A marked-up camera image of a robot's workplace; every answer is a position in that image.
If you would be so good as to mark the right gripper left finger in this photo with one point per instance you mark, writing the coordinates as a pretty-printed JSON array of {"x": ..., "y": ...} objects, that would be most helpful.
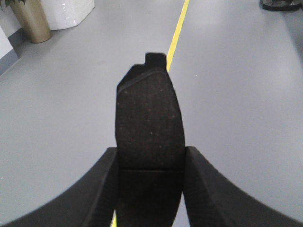
[{"x": 90, "y": 202}]

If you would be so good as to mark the white bag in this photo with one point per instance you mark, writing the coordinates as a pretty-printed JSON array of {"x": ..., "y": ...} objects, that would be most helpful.
[{"x": 63, "y": 14}]

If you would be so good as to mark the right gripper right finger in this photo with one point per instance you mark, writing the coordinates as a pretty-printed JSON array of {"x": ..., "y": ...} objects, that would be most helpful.
[{"x": 213, "y": 201}]

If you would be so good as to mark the gold cylindrical bin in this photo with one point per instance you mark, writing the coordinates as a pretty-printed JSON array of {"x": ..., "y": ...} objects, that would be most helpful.
[{"x": 32, "y": 19}]

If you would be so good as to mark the grey brake pad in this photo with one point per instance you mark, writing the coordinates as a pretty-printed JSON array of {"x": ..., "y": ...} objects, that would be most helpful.
[{"x": 151, "y": 146}]

